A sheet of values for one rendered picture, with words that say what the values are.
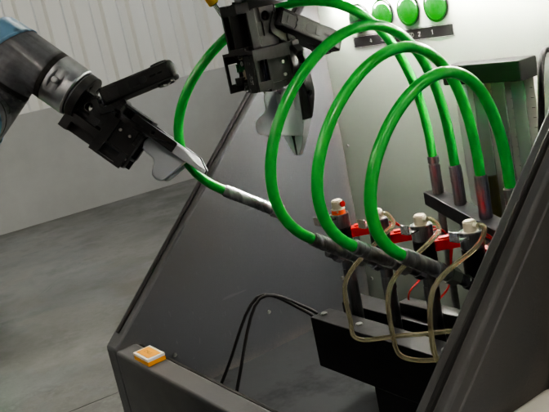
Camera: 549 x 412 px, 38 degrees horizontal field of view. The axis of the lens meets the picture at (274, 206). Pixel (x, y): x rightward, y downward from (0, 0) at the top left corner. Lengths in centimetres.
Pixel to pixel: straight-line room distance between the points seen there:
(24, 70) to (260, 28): 35
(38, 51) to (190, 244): 41
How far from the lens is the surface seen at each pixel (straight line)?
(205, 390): 111
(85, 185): 767
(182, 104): 113
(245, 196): 116
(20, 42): 119
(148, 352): 125
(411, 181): 142
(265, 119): 107
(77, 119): 117
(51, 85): 117
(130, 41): 783
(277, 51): 102
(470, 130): 107
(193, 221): 136
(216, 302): 140
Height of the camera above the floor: 142
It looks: 13 degrees down
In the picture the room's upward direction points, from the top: 12 degrees counter-clockwise
